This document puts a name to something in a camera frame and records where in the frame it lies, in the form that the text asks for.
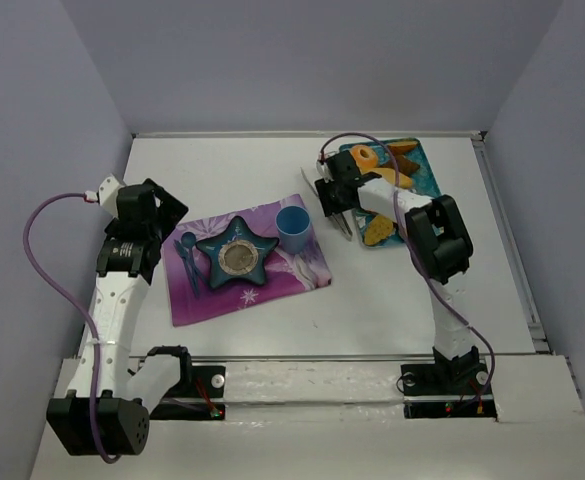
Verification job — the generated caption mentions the metal tongs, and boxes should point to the metal tongs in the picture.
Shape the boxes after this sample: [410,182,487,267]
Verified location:
[300,168,353,241]

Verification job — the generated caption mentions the long yellow bread loaf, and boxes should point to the long yellow bread loaf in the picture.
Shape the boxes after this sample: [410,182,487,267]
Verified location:
[369,168,414,189]

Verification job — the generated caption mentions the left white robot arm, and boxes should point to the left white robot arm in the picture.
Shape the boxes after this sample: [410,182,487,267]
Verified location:
[46,176,193,463]

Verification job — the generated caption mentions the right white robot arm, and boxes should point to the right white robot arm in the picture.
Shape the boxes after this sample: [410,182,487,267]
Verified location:
[314,151,480,388]

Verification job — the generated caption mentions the speckled bread slice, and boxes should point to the speckled bread slice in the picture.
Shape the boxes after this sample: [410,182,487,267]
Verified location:
[363,215,394,246]

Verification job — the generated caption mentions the dark chocolate bread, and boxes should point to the dark chocolate bread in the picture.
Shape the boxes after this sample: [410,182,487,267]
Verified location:
[395,155,420,177]

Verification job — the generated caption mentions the brown bread wedge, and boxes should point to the brown bread wedge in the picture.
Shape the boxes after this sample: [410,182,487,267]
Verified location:
[387,140,419,155]

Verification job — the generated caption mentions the blue plastic cup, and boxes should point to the blue plastic cup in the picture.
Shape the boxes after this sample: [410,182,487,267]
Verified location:
[275,205,311,255]

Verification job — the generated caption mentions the orange glazed donut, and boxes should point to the orange glazed donut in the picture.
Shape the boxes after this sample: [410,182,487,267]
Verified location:
[349,144,379,173]

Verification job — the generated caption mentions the blue plastic spoon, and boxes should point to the blue plastic spoon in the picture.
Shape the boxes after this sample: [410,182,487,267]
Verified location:
[181,232,204,279]

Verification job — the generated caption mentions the teal floral tray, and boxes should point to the teal floral tray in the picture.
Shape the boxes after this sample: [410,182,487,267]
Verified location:
[338,138,441,249]

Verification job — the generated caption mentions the purple snowflake placemat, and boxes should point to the purple snowflake placemat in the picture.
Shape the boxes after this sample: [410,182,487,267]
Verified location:
[162,194,332,327]

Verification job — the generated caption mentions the teal star-shaped plate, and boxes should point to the teal star-shaped plate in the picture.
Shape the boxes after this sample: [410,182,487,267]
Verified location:
[196,216,279,290]

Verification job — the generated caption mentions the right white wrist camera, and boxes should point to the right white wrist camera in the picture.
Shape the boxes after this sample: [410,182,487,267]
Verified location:
[316,155,332,181]

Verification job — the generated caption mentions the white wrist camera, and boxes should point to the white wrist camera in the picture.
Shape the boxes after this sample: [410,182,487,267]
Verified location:
[83,174,125,208]
[316,155,332,181]

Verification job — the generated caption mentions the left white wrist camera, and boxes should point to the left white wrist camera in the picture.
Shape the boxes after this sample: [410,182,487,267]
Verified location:
[83,174,125,208]

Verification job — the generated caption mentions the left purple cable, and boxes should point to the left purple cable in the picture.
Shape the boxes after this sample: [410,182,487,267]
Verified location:
[24,192,123,462]

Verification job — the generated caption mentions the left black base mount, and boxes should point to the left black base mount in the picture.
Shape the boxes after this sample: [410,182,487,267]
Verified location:
[150,364,226,422]

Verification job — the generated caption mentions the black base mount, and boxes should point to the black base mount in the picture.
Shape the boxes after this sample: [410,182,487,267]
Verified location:
[150,364,226,422]
[396,363,498,420]

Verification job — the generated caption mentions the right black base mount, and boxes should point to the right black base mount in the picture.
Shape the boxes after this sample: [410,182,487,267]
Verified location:
[396,363,498,420]

